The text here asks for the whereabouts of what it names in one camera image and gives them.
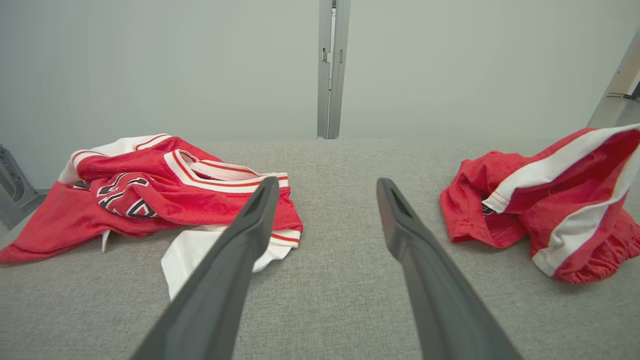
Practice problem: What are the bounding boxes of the grey metal partition post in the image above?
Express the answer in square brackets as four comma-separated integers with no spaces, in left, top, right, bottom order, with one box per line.
[317,0,351,140]

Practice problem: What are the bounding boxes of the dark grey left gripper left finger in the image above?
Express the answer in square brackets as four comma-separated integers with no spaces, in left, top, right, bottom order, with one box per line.
[130,176,280,360]

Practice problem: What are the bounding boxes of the grey metal bracket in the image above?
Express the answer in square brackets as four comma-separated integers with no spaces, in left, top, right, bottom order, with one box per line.
[0,145,38,231]

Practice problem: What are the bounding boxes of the red shorts with white stripe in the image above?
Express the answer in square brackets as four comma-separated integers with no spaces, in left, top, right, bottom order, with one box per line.
[440,124,640,285]

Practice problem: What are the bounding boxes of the red white basketball jersey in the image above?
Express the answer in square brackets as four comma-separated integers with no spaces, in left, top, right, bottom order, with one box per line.
[0,133,304,301]

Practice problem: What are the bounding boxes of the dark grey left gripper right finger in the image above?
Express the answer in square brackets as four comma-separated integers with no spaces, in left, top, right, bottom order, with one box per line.
[376,178,523,360]

